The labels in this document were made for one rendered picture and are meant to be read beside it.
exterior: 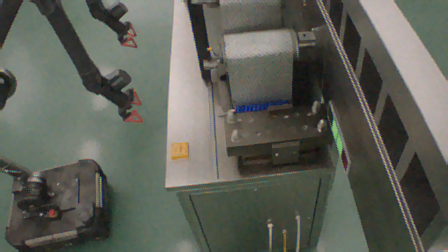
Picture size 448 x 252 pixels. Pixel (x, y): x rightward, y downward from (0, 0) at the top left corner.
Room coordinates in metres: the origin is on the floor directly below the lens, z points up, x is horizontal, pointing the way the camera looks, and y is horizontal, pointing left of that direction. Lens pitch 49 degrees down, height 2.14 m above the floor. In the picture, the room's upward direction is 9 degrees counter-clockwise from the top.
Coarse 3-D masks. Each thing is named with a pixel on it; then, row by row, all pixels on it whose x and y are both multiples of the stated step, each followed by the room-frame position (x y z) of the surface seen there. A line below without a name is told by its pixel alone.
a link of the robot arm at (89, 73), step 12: (36, 0) 1.00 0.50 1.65; (48, 0) 1.01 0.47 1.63; (60, 0) 1.08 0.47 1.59; (48, 12) 1.01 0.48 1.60; (60, 12) 1.04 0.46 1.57; (60, 24) 1.04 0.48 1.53; (60, 36) 1.03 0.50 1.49; (72, 36) 1.04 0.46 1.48; (72, 48) 1.04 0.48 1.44; (84, 48) 1.07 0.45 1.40; (72, 60) 1.04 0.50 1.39; (84, 60) 1.04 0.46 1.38; (84, 72) 1.03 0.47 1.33; (96, 72) 1.07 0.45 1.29; (84, 84) 1.03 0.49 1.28
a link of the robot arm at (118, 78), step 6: (114, 72) 1.08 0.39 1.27; (120, 72) 1.07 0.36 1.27; (126, 72) 1.10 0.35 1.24; (102, 78) 1.09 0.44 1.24; (108, 78) 1.06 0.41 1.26; (114, 78) 1.05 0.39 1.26; (120, 78) 1.05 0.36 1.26; (126, 78) 1.06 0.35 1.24; (90, 84) 1.02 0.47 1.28; (96, 84) 1.03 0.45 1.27; (102, 84) 1.05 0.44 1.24; (114, 84) 1.05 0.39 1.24; (120, 84) 1.04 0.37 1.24; (126, 84) 1.05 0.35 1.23; (90, 90) 1.02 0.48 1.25; (96, 90) 1.02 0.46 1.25; (102, 90) 1.03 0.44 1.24
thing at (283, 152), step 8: (272, 144) 0.84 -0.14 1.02; (280, 144) 0.83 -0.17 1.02; (288, 144) 0.83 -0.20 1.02; (296, 144) 0.82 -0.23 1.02; (272, 152) 0.82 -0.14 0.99; (280, 152) 0.82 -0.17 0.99; (288, 152) 0.82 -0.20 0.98; (296, 152) 0.82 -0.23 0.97; (272, 160) 0.83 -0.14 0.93; (280, 160) 0.82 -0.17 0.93; (288, 160) 0.82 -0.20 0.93; (296, 160) 0.82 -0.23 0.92
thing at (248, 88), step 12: (240, 72) 1.04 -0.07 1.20; (252, 72) 1.04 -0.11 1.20; (264, 72) 1.04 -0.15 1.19; (276, 72) 1.04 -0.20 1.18; (288, 72) 1.03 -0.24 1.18; (240, 84) 1.04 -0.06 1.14; (252, 84) 1.04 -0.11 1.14; (264, 84) 1.04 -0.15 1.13; (276, 84) 1.04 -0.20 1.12; (288, 84) 1.03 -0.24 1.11; (240, 96) 1.04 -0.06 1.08; (252, 96) 1.04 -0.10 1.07; (264, 96) 1.04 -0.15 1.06; (276, 96) 1.04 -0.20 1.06; (288, 96) 1.03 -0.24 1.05
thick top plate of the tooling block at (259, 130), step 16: (256, 112) 0.99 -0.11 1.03; (288, 112) 0.97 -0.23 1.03; (304, 112) 0.96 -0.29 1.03; (320, 112) 0.94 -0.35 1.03; (224, 128) 0.94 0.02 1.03; (240, 128) 0.93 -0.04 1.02; (256, 128) 0.91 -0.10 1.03; (272, 128) 0.90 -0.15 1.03; (288, 128) 0.89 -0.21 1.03; (304, 128) 0.88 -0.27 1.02; (240, 144) 0.85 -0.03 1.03; (256, 144) 0.84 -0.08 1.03; (304, 144) 0.84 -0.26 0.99; (320, 144) 0.83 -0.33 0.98
